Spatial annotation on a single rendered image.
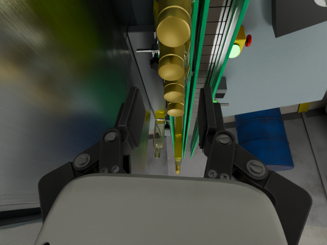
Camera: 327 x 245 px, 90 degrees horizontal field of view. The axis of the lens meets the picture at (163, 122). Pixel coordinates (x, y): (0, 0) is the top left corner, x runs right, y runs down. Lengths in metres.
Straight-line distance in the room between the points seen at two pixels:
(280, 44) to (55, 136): 0.80
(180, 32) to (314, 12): 0.56
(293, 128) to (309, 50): 2.45
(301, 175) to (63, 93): 3.09
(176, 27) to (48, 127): 0.16
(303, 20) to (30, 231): 0.75
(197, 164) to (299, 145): 1.56
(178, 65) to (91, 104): 0.14
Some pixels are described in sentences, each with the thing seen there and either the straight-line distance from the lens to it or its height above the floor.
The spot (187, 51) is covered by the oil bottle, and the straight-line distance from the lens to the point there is 0.30.
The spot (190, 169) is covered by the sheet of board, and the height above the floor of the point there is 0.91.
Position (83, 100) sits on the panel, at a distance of 0.25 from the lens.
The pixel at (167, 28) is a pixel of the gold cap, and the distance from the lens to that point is 0.18.
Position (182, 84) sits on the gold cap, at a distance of 0.27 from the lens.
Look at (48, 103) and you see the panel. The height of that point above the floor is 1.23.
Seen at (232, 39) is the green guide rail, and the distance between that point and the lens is 0.46.
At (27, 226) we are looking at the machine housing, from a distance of 0.22.
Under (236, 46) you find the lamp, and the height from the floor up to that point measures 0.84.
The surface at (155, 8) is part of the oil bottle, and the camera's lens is 0.28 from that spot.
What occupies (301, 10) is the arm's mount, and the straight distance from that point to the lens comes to 0.68.
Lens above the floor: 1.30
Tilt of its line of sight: 23 degrees down
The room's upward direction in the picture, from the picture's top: 177 degrees counter-clockwise
